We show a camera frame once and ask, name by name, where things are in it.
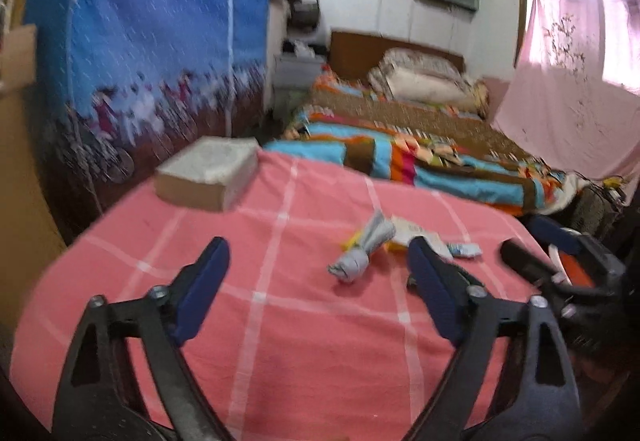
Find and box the wooden cabinet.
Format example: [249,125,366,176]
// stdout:
[0,86,68,327]

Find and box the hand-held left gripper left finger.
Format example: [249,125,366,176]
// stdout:
[50,236,233,441]

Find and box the colourful patterned bedspread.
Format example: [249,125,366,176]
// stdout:
[282,66,581,216]

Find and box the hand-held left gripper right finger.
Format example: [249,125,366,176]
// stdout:
[400,236,583,441]

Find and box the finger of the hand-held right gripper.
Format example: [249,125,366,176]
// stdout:
[500,238,561,289]
[529,215,628,294]

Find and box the cream folded quilt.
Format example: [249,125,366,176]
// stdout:
[369,68,488,112]

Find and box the brown cardboard box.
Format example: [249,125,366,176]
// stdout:
[154,136,261,212]

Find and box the grey bedside cabinet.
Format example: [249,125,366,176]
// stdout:
[272,53,325,122]

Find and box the folded floral quilt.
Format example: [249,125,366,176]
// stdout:
[378,47,463,82]

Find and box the grey hanging tote bag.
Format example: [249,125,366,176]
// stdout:
[290,0,321,30]

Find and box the blue dotted cloth wardrobe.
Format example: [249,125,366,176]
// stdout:
[22,0,281,222]

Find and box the pink hanging sheet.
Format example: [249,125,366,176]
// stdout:
[492,0,640,194]

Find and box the yellow white sock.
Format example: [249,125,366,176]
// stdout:
[390,216,455,263]

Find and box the yellow wrapper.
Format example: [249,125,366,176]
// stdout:
[342,231,407,254]

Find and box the black electric fan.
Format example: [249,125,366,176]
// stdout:
[565,181,623,237]

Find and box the blue grey sock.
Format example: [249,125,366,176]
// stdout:
[327,211,397,284]

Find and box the dark cloth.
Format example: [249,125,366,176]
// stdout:
[282,38,328,59]

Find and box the yellow cable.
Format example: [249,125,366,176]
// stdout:
[600,173,628,194]

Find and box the pink checked blanket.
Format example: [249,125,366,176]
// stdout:
[10,148,548,441]

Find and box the brown wooden headboard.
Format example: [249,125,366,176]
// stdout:
[328,31,466,82]

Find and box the orange bucket with white rim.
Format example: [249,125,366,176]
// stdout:
[547,241,587,289]

